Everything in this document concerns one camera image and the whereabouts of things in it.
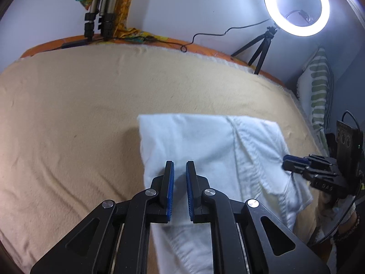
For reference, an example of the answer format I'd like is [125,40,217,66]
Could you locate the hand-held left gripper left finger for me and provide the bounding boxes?
[30,161,175,274]

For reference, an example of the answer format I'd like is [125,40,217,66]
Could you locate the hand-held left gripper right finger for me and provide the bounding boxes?
[185,161,331,274]

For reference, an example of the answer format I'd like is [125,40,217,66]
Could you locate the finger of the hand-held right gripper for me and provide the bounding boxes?
[282,161,340,182]
[284,154,338,172]

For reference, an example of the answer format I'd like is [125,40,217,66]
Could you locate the white shirt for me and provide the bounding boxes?
[138,113,313,274]

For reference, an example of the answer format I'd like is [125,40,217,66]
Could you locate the green striped white blanket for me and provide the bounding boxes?
[297,46,334,149]

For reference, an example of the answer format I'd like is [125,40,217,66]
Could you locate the beige blanket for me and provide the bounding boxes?
[0,44,326,274]

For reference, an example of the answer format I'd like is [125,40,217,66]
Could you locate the black mini tripod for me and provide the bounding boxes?
[230,26,278,75]

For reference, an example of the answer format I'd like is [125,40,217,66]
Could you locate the folded silver tripod stand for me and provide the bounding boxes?
[84,0,116,39]

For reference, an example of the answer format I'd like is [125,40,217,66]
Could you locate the orange patterned hanging cloth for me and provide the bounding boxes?
[112,0,169,45]

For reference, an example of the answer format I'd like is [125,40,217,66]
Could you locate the black ring light cable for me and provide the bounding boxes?
[180,18,271,53]

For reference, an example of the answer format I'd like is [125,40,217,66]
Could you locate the white ring light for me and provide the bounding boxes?
[263,0,330,37]

